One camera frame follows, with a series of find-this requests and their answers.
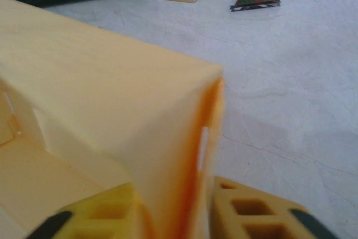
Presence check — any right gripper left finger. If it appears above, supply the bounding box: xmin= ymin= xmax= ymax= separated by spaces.
xmin=26 ymin=181 xmax=153 ymax=239

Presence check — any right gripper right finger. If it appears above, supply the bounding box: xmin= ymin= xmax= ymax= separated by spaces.
xmin=209 ymin=176 xmax=341 ymax=239

